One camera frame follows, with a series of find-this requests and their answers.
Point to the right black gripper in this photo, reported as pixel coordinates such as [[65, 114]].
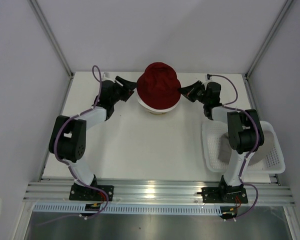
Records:
[[190, 90]]

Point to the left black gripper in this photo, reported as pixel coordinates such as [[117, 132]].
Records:
[[127, 93]]

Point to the red cap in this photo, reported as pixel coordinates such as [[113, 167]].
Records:
[[158, 86]]

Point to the grey bucket hat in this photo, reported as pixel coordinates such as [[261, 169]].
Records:
[[225, 150]]

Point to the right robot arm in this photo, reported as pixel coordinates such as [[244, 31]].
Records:
[[244, 132]]

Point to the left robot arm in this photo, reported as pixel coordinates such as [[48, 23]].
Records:
[[69, 136]]

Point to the white plastic basket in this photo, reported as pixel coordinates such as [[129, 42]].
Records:
[[212, 132]]

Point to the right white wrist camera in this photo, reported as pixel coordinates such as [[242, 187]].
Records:
[[208, 79]]

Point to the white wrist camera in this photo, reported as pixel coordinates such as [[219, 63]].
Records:
[[208, 79], [106, 77]]

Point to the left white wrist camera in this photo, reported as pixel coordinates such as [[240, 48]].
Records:
[[106, 77]]

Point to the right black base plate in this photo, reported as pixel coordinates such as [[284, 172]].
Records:
[[218, 195]]

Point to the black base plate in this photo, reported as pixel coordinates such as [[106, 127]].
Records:
[[82, 193], [218, 195]]

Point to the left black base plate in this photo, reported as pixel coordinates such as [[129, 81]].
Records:
[[82, 193]]

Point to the white slotted cable duct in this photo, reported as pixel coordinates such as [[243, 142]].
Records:
[[137, 209]]

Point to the right aluminium frame post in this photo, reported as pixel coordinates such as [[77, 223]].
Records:
[[273, 30]]

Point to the aluminium frame post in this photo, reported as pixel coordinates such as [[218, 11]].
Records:
[[273, 30], [43, 22]]

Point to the left aluminium frame post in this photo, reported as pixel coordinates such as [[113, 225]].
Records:
[[43, 22]]

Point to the aluminium mounting rail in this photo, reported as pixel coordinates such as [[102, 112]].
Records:
[[152, 192]]

